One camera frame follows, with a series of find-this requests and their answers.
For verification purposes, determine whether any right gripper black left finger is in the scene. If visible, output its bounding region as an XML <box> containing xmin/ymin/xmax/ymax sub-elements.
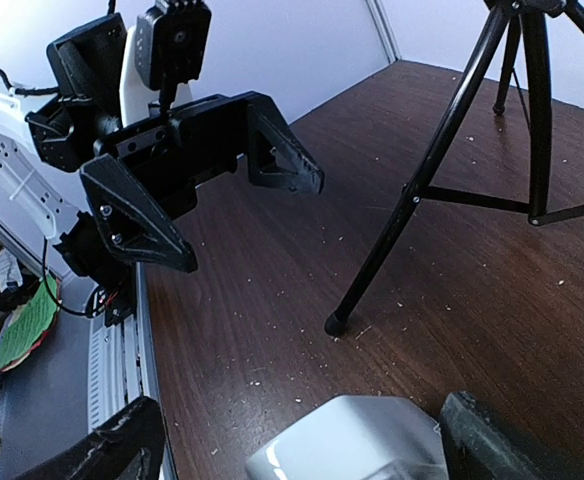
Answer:
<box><xmin>19</xmin><ymin>396</ymin><xmax>166</xmax><ymax>479</ymax></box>

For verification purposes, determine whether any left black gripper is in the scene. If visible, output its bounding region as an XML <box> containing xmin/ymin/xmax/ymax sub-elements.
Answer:
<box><xmin>79</xmin><ymin>92</ymin><xmax>325</xmax><ymax>273</ymax></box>

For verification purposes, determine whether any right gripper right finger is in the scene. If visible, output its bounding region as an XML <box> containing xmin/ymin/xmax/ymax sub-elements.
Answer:
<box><xmin>439</xmin><ymin>391</ymin><xmax>584</xmax><ymax>479</ymax></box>

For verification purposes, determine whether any grey metronome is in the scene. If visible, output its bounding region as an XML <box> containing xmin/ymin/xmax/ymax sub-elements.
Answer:
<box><xmin>245</xmin><ymin>395</ymin><xmax>449</xmax><ymax>479</ymax></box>

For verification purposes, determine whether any black perforated music stand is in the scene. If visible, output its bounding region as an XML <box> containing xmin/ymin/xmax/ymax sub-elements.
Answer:
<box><xmin>324</xmin><ymin>0</ymin><xmax>584</xmax><ymax>335</ymax></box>

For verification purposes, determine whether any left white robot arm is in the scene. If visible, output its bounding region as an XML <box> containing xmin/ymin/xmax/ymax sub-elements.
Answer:
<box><xmin>0</xmin><ymin>1</ymin><xmax>324</xmax><ymax>288</ymax></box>

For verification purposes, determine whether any aluminium front rail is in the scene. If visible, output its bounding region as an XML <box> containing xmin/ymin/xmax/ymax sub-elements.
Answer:
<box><xmin>85</xmin><ymin>264</ymin><xmax>173</xmax><ymax>480</ymax></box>

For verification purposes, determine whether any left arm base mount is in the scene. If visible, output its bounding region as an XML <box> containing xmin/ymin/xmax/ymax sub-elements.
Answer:
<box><xmin>85</xmin><ymin>286</ymin><xmax>136</xmax><ymax>327</ymax></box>

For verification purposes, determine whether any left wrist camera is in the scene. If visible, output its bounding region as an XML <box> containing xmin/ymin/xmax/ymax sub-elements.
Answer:
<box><xmin>119</xmin><ymin>1</ymin><xmax>212</xmax><ymax>127</ymax></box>

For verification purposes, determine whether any left aluminium frame post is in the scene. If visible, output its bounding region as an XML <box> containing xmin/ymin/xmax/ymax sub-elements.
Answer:
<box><xmin>365</xmin><ymin>0</ymin><xmax>402</xmax><ymax>64</ymax></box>

